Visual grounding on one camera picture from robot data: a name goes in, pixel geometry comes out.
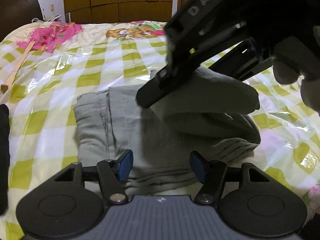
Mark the wooden stick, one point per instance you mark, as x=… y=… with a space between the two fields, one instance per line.
x=10 y=80

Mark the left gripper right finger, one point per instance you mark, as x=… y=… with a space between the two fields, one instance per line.
x=248 y=200

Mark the checkered floral bed quilt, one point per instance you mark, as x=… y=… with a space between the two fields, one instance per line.
x=41 y=101

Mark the black folded garment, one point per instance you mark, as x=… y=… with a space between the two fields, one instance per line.
x=4 y=157

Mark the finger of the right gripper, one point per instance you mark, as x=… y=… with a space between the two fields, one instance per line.
x=165 y=81

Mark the gloved right hand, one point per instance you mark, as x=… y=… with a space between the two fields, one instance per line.
x=293 y=59

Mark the dark wooden headboard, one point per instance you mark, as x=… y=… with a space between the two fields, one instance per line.
x=16 y=13

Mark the grey-green pants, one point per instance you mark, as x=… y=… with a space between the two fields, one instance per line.
x=210 y=115

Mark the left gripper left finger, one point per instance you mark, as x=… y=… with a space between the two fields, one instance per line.
x=74 y=201

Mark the brown wooden wardrobe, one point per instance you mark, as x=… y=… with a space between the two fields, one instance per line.
x=117 y=11

